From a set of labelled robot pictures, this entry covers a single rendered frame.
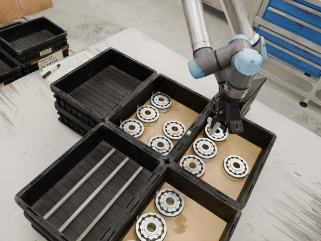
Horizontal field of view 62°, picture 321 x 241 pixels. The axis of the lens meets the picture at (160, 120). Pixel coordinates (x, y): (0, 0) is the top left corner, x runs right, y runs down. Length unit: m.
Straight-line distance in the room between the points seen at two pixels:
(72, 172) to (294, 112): 2.34
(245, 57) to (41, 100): 1.04
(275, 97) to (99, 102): 2.11
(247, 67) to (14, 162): 0.99
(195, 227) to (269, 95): 2.19
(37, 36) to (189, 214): 1.84
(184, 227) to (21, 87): 1.10
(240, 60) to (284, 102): 2.18
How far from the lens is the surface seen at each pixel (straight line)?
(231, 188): 1.10
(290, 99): 3.07
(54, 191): 1.03
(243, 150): 1.22
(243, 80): 0.86
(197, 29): 1.02
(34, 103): 1.49
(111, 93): 1.31
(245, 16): 1.25
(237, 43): 0.94
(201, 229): 0.99
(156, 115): 1.19
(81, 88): 1.34
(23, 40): 2.33
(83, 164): 1.07
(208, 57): 0.95
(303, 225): 1.33
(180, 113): 1.26
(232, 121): 0.93
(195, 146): 1.12
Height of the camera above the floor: 1.73
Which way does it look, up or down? 48 degrees down
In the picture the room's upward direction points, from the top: 12 degrees clockwise
